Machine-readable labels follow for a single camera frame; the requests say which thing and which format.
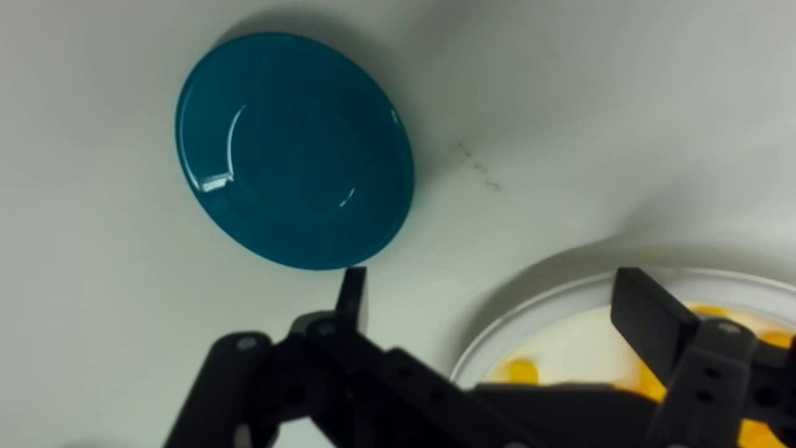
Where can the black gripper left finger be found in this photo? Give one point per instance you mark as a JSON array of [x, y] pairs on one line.
[[323, 371]]

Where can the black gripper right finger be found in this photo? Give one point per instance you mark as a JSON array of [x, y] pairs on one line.
[[715, 371]]

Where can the teal round plate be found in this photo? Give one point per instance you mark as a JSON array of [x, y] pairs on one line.
[[295, 149]]

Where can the white round plate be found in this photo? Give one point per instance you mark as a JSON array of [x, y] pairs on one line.
[[571, 337]]

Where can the yellow fry top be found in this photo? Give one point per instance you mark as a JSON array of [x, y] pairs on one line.
[[520, 371]]

